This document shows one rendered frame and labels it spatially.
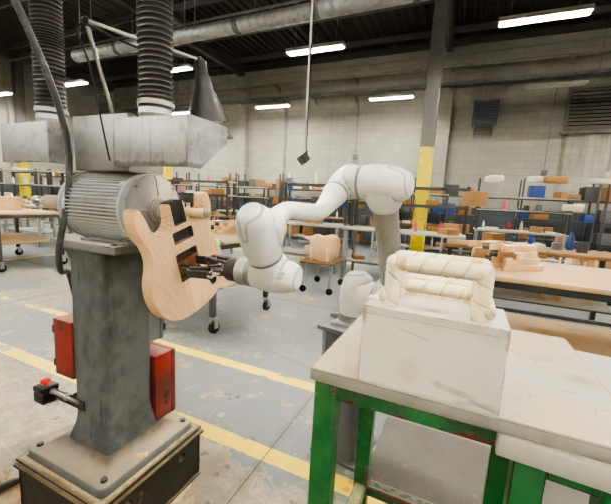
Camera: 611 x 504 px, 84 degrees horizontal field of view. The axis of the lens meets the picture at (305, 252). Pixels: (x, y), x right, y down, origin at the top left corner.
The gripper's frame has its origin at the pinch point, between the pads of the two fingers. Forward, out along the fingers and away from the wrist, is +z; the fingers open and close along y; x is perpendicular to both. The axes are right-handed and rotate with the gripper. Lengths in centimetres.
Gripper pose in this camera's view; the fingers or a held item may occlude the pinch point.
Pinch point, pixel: (190, 263)
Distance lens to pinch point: 122.8
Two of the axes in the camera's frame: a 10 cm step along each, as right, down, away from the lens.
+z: -9.1, -1.0, 4.0
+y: 4.0, -3.7, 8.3
